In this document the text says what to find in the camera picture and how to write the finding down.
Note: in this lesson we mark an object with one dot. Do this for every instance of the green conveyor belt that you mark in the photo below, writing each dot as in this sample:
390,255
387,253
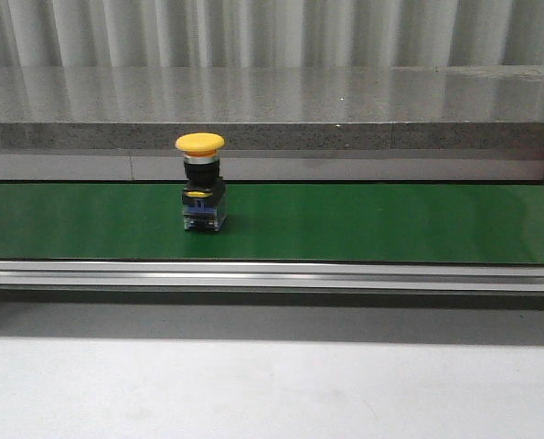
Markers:
317,222

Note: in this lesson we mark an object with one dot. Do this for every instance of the grey speckled stone counter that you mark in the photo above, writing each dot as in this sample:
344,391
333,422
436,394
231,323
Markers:
138,109

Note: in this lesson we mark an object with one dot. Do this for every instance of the white panel under counter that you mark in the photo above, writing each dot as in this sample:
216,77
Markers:
394,165

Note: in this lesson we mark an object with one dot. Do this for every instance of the white pleated curtain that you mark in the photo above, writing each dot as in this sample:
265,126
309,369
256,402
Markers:
279,34

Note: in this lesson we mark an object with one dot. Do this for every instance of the aluminium conveyor frame rail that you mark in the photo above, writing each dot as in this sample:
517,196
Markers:
308,277

